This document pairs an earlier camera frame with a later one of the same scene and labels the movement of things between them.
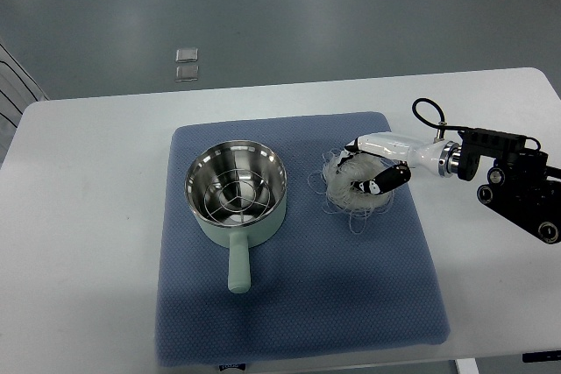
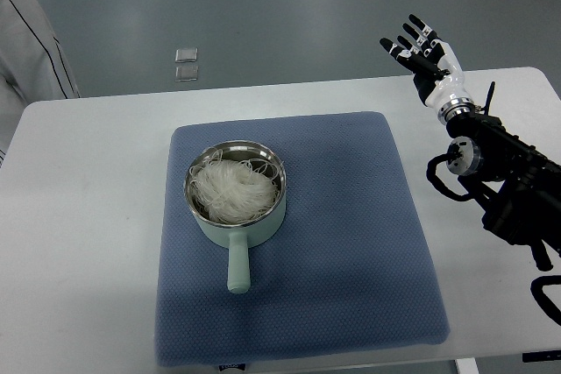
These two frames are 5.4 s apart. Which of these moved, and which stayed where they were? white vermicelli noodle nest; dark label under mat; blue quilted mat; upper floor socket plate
Moved: white vermicelli noodle nest
Stayed: dark label under mat; upper floor socket plate; blue quilted mat
